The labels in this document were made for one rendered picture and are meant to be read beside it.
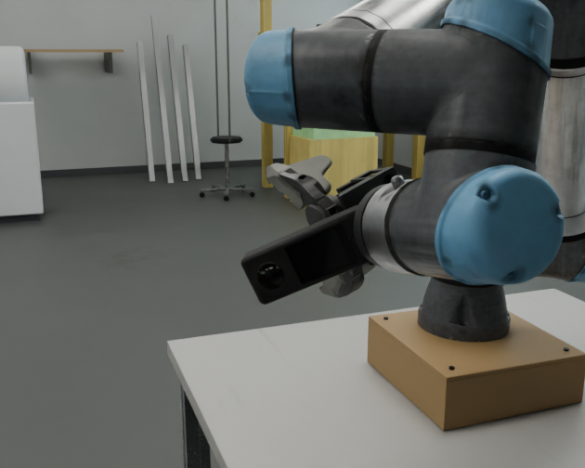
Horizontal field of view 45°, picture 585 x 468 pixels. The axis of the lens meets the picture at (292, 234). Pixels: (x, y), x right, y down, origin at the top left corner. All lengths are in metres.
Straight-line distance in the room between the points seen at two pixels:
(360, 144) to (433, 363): 5.50
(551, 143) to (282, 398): 0.55
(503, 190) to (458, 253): 0.05
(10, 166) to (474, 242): 5.93
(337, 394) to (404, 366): 0.12
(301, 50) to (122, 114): 8.12
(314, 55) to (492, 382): 0.67
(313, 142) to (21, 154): 2.48
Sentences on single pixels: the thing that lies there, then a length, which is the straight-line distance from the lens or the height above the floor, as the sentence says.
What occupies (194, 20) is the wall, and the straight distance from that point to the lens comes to 8.76.
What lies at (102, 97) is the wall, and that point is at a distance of 8.59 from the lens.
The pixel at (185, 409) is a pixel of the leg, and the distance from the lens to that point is 1.35.
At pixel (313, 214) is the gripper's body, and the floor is 1.24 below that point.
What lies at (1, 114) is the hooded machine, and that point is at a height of 0.91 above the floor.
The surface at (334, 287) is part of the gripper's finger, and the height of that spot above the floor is 1.16.
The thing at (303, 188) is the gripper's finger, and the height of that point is 1.26.
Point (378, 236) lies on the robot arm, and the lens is 0.53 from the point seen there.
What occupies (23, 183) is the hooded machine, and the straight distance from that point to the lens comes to 6.29.
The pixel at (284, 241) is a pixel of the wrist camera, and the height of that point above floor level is 1.23.
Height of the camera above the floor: 1.38
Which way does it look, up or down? 14 degrees down
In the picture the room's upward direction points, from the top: straight up
